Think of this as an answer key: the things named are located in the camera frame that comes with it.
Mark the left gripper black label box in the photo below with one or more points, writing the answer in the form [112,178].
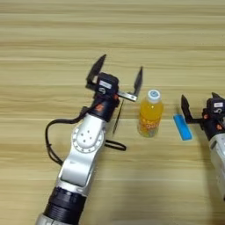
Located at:
[107,83]

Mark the blue rectangular block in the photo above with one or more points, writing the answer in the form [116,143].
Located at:
[182,127]

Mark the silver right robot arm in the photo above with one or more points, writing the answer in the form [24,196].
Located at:
[218,158]

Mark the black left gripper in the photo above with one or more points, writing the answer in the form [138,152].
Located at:
[104,108]

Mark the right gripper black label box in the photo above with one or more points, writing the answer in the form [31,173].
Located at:
[216,106]

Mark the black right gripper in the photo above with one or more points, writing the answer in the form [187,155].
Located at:
[212,124]

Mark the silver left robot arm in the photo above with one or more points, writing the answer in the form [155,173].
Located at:
[80,152]

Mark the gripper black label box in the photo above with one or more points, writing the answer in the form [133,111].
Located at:
[107,83]
[216,106]

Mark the orange juice bottle white cap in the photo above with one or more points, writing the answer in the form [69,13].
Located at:
[150,114]

